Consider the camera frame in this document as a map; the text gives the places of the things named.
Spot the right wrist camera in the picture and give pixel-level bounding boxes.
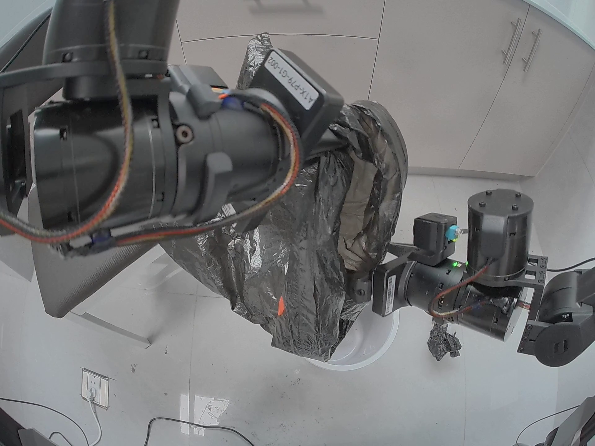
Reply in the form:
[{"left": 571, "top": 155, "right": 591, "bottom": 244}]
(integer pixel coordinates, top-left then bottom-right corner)
[{"left": 388, "top": 212, "right": 462, "bottom": 267}]

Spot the black plastic bag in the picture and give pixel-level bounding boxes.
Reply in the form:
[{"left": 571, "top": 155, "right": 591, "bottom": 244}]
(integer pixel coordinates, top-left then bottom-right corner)
[{"left": 158, "top": 32, "right": 409, "bottom": 361}]

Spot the white trash bin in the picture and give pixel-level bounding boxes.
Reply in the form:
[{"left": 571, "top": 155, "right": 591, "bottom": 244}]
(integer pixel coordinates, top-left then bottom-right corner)
[{"left": 304, "top": 301, "right": 401, "bottom": 370}]

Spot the black plastic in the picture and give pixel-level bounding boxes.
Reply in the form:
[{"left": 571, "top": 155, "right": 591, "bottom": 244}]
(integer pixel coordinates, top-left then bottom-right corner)
[{"left": 428, "top": 321, "right": 463, "bottom": 362}]

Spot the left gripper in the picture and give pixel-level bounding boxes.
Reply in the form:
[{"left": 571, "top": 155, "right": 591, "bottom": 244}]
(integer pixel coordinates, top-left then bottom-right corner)
[{"left": 170, "top": 90, "right": 355, "bottom": 221}]

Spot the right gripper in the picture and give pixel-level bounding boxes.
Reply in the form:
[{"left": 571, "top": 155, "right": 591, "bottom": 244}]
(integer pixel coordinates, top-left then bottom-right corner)
[{"left": 372, "top": 259, "right": 471, "bottom": 328}]

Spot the beige cabinet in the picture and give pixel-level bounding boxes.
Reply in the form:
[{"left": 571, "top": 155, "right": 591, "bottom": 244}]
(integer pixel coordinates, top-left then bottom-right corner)
[{"left": 170, "top": 0, "right": 595, "bottom": 181}]

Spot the black cable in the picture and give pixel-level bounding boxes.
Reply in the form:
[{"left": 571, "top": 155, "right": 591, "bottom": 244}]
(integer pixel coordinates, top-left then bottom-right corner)
[
  {"left": 545, "top": 257, "right": 595, "bottom": 273},
  {"left": 145, "top": 416, "right": 255, "bottom": 446}
]

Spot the white cable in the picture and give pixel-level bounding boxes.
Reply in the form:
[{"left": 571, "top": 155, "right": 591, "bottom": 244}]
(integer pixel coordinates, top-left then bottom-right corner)
[{"left": 49, "top": 391, "right": 104, "bottom": 446}]

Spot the grey white chair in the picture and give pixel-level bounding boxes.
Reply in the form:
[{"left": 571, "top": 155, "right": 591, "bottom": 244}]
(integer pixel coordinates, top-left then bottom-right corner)
[{"left": 0, "top": 10, "right": 187, "bottom": 349}]

